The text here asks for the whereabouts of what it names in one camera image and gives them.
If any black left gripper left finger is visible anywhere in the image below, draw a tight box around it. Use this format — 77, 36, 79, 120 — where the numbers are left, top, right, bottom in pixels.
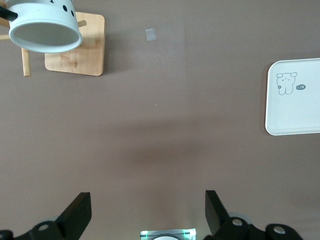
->
0, 191, 92, 240

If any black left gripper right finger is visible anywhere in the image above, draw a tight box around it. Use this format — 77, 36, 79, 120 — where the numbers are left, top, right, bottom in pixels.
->
204, 190, 304, 240

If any white cup black handle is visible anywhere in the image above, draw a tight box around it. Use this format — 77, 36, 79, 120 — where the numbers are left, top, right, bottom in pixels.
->
0, 0, 84, 54

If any white rabbit print tray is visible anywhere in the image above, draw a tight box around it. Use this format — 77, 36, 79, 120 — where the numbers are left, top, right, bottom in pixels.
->
264, 57, 320, 137

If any wooden mug stand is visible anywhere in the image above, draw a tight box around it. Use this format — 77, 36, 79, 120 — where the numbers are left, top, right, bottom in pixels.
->
0, 11, 107, 78

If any small grey tape patch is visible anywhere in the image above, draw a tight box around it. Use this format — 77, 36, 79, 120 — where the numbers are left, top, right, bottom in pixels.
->
145, 27, 157, 42

